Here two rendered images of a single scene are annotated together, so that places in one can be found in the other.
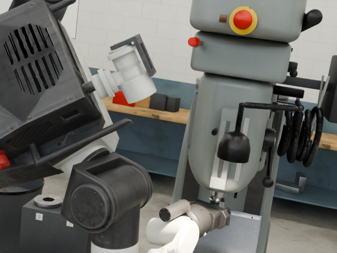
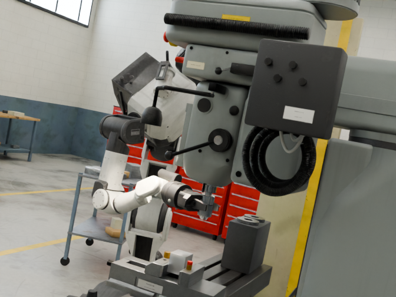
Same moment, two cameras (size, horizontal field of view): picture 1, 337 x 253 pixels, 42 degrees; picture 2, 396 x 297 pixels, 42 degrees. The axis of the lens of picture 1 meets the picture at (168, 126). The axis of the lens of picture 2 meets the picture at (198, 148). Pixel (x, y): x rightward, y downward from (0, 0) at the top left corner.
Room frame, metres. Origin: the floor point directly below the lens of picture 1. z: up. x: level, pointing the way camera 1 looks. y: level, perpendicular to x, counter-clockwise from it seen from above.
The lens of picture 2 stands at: (1.55, -1.80, 1.51)
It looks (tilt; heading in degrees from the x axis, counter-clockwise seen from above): 3 degrees down; 104
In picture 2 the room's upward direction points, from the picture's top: 11 degrees clockwise
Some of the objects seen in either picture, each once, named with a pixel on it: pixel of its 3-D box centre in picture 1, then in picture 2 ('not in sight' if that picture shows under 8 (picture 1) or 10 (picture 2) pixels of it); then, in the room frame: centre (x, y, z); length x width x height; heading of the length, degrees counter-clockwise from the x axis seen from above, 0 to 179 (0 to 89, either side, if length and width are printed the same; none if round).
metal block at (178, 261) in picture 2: not in sight; (180, 262); (1.19, -0.29, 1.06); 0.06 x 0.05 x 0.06; 83
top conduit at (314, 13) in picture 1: (303, 23); (233, 26); (1.22, -0.32, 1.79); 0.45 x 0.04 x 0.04; 170
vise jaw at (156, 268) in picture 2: not in sight; (162, 265); (1.14, -0.28, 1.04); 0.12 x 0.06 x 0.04; 83
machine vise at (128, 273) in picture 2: not in sight; (167, 278); (1.16, -0.28, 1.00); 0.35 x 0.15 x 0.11; 173
